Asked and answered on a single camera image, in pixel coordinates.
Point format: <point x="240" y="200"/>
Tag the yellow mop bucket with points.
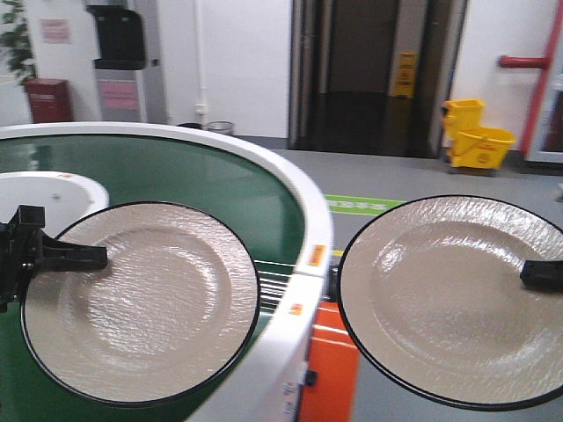
<point x="471" y="144"/>

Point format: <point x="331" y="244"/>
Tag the black white water dispenser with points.
<point x="128" y="72"/>

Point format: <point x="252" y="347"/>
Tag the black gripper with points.
<point x="23" y="242"/>

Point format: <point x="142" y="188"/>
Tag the beige plate black rim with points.
<point x="173" y="309"/>
<point x="431" y="294"/>

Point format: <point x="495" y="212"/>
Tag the green potted plant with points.
<point x="16" y="46"/>

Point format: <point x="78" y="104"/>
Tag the metal trash can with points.
<point x="221" y="127"/>

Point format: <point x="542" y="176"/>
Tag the orange machine panel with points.
<point x="333" y="358"/>

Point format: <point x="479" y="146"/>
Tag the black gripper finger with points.
<point x="542" y="275"/>

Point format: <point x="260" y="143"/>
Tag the white outer conveyor rim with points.
<point x="276" y="209"/>

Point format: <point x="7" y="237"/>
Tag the yellow wet floor sign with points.
<point x="404" y="80"/>

